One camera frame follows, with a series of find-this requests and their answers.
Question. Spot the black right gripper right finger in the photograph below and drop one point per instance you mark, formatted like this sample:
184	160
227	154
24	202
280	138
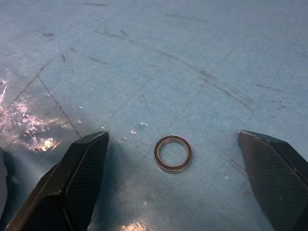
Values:
276	178

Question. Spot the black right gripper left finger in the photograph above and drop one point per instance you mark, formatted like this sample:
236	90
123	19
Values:
72	183

